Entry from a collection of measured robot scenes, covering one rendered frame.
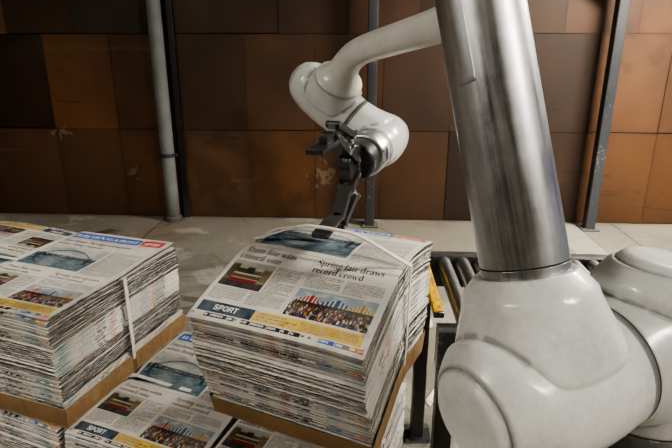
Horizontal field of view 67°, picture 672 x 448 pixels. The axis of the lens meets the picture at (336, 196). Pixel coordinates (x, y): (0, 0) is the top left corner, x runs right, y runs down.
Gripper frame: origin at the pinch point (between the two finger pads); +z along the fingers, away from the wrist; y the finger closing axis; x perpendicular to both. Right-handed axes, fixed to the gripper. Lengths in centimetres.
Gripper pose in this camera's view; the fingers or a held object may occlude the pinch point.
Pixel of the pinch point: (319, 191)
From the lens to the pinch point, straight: 82.5
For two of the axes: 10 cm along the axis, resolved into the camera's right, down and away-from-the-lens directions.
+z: -3.9, 3.4, -8.5
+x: -9.2, -0.9, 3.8
